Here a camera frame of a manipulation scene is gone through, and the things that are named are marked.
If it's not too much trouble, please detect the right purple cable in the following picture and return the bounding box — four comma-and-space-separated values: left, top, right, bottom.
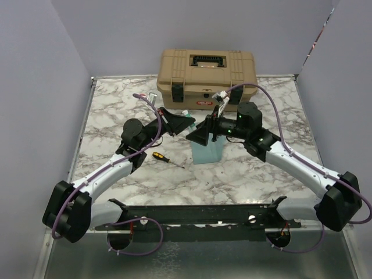
226, 83, 372, 254

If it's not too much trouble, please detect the green white glue stick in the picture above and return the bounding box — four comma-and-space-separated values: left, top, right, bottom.
181, 110, 197, 130

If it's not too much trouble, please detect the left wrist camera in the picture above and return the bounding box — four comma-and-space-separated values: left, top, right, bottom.
147, 92, 158, 106

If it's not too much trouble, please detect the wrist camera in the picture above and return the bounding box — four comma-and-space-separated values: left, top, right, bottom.
212, 91, 230, 109
147, 92, 158, 106

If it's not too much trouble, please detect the yellow black screwdriver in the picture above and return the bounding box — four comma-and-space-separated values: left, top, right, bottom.
152, 152, 185, 169

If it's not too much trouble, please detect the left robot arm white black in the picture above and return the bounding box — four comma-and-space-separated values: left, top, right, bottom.
42, 107, 195, 243

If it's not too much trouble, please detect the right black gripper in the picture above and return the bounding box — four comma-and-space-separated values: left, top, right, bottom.
185, 105, 249, 146

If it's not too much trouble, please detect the aluminium frame rail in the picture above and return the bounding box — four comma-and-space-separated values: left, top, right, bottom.
66, 76, 98, 183

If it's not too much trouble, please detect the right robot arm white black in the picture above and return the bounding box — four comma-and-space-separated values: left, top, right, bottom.
186, 102, 362, 231

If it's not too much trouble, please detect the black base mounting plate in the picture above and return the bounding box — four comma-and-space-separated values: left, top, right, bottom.
96, 201, 301, 242

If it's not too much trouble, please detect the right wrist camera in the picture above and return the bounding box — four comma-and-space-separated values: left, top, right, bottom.
212, 91, 230, 109

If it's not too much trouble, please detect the teal envelope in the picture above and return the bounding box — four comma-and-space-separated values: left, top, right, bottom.
190, 135, 226, 164

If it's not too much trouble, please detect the tan plastic toolbox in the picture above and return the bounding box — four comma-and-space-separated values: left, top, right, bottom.
156, 49, 257, 112

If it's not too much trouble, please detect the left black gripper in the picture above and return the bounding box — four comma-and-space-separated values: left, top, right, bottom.
138, 107, 195, 149

